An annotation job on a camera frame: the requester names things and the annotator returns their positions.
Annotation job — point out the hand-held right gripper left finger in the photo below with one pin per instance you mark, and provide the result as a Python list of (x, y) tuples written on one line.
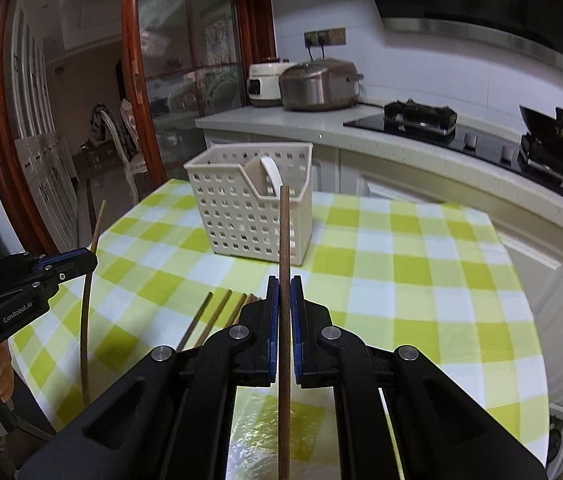
[(272, 320)]

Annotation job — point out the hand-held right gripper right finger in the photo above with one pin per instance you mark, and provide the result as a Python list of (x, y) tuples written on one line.
[(297, 320)]

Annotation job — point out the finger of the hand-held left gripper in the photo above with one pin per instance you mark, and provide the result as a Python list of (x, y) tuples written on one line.
[(74, 261)]

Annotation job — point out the brown wooden chopstick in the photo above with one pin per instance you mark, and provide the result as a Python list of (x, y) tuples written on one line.
[(217, 314), (285, 235), (235, 310), (196, 319), (251, 300), (85, 340)]

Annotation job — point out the white perforated plastic utensil basket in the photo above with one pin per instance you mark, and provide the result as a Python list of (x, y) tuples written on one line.
[(231, 210)]

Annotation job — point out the white display cabinet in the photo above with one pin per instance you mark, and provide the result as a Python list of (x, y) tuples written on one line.
[(46, 170)]

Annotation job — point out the white dining chair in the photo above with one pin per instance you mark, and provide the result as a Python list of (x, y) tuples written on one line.
[(129, 160)]

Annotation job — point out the green white checked tablecloth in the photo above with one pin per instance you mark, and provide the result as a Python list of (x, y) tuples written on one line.
[(411, 285)]

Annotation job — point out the white plastic spoon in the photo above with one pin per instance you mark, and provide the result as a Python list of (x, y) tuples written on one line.
[(272, 172)]

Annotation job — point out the white kitchen counter cabinet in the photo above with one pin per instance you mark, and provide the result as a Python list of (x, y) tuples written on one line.
[(271, 122)]

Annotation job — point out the red framed glass sliding door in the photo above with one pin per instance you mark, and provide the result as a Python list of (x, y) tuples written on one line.
[(131, 35)]

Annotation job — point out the brown metallic rice cooker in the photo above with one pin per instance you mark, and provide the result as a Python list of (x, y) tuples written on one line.
[(319, 87)]

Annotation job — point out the white rice cooker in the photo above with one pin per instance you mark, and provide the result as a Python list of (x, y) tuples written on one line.
[(264, 85)]

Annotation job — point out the black gas hob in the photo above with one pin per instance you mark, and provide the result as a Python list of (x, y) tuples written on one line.
[(481, 140)]

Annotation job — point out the black wok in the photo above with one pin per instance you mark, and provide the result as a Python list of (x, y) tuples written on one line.
[(546, 132)]

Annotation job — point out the wall outlet strip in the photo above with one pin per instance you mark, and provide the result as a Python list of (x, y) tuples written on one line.
[(334, 36)]

